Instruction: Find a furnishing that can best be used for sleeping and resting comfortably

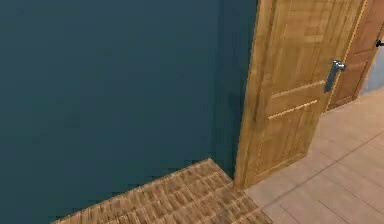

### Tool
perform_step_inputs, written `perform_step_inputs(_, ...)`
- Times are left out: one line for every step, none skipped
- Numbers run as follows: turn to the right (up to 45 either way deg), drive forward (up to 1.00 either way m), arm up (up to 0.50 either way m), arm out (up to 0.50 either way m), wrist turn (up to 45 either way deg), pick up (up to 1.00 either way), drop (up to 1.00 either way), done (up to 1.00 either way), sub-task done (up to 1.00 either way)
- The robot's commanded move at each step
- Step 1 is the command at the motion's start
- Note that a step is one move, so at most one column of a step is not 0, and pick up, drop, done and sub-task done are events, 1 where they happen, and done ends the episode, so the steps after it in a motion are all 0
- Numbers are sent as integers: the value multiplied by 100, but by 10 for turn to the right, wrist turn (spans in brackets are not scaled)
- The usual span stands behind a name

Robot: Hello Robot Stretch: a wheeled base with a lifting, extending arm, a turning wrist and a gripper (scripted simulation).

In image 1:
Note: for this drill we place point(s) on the light wooden room door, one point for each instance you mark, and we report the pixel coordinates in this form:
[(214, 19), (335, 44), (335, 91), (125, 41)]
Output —
[(293, 100)]

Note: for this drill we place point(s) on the brown wooden room door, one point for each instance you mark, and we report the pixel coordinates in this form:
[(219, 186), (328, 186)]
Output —
[(358, 63)]

